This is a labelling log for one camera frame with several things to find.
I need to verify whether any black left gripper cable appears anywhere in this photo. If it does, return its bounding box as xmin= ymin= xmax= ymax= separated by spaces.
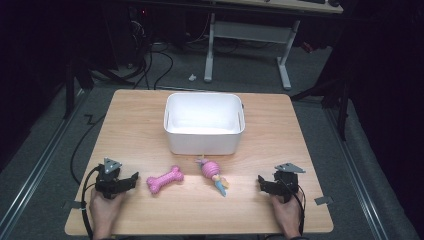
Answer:
xmin=80 ymin=163 xmax=103 ymax=240

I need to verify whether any pink bone chew toy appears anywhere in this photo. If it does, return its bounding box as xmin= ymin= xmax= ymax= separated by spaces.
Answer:
xmin=146 ymin=165 xmax=185 ymax=195

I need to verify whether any white-legged wooden desk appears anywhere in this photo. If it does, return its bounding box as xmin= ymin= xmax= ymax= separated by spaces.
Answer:
xmin=203 ymin=0 xmax=344 ymax=91

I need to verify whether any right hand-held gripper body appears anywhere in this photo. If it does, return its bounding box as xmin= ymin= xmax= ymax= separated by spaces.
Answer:
xmin=269 ymin=162 xmax=307 ymax=204

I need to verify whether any grey tape piece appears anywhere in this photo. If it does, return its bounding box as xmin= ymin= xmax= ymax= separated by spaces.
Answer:
xmin=61 ymin=200 xmax=83 ymax=210
xmin=314 ymin=195 xmax=334 ymax=206

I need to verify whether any black metal stand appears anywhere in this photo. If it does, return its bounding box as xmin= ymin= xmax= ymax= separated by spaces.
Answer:
xmin=62 ymin=56 xmax=96 ymax=120
xmin=289 ymin=63 xmax=351 ymax=142

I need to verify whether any person's right hand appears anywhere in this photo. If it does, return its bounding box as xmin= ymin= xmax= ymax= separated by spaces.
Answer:
xmin=269 ymin=191 xmax=306 ymax=239

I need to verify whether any black floor cable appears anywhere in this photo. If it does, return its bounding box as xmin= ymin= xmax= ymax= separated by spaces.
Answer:
xmin=69 ymin=113 xmax=108 ymax=186

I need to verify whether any white plastic bin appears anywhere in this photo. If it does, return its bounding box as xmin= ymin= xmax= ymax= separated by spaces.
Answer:
xmin=162 ymin=92 xmax=247 ymax=156

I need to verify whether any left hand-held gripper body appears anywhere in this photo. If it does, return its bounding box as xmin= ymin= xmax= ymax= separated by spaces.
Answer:
xmin=94 ymin=157 xmax=132 ymax=200

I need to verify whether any metal floor rail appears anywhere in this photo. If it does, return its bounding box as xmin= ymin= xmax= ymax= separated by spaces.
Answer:
xmin=0 ymin=89 xmax=88 ymax=232
xmin=324 ymin=108 xmax=389 ymax=240

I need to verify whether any black floor cables bundle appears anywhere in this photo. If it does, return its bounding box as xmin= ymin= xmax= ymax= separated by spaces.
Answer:
xmin=89 ymin=19 xmax=175 ymax=91

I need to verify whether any pink ball rope toy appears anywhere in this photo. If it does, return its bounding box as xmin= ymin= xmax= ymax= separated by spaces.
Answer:
xmin=195 ymin=156 xmax=231 ymax=198

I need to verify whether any black computer tower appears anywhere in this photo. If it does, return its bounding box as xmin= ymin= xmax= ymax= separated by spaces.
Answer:
xmin=103 ymin=4 xmax=151 ymax=69

